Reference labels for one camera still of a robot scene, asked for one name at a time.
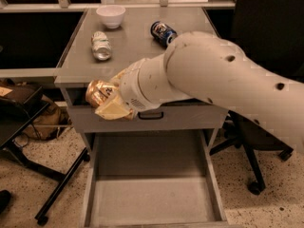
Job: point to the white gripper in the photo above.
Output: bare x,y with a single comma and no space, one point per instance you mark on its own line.
131,85

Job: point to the crushed orange can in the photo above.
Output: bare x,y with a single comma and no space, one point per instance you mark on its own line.
98,92

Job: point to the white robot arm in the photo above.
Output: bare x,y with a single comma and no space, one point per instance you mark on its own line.
202,66

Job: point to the white green crushed can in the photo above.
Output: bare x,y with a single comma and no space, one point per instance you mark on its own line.
101,47

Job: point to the grey top drawer front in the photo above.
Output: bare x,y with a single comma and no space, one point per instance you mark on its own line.
175,117

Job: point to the blue soda can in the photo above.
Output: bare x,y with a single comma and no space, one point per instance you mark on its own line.
163,33

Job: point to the grey drawer cabinet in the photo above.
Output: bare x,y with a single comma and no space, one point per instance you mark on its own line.
130,42

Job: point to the open grey middle drawer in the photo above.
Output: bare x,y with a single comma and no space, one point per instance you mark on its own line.
162,179

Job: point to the brown bag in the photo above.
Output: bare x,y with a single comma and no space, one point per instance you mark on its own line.
49,125

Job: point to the white bowl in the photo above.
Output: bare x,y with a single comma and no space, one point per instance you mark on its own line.
111,15

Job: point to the black shoe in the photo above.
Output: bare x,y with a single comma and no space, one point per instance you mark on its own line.
5,197

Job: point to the black office chair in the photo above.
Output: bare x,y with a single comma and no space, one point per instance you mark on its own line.
269,115

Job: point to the black drawer handle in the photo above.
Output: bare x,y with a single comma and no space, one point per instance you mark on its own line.
147,116

